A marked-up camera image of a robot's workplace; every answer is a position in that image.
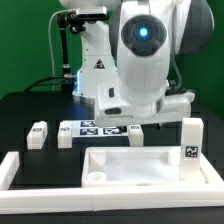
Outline white L-shaped fixture frame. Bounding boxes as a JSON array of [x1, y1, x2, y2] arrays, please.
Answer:
[[0, 152, 224, 214]]

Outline white desk top panel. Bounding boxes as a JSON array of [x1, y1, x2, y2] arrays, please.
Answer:
[[81, 146, 206, 188]]

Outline black cables on table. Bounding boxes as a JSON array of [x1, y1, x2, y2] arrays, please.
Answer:
[[23, 76, 66, 93]]

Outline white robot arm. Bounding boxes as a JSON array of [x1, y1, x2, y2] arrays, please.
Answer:
[[59, 0, 214, 127]]

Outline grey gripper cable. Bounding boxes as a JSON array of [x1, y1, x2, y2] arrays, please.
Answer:
[[166, 56, 188, 98]]

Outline white camera cable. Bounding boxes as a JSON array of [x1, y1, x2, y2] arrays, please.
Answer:
[[48, 9, 73, 78]]

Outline silver camera on stand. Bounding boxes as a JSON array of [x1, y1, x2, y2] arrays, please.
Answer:
[[76, 6, 108, 21]]

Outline fiducial marker sheet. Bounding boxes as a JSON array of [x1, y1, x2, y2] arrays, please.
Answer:
[[72, 120, 127, 138]]

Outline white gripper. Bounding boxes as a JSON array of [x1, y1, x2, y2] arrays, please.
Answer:
[[94, 82, 195, 127]]

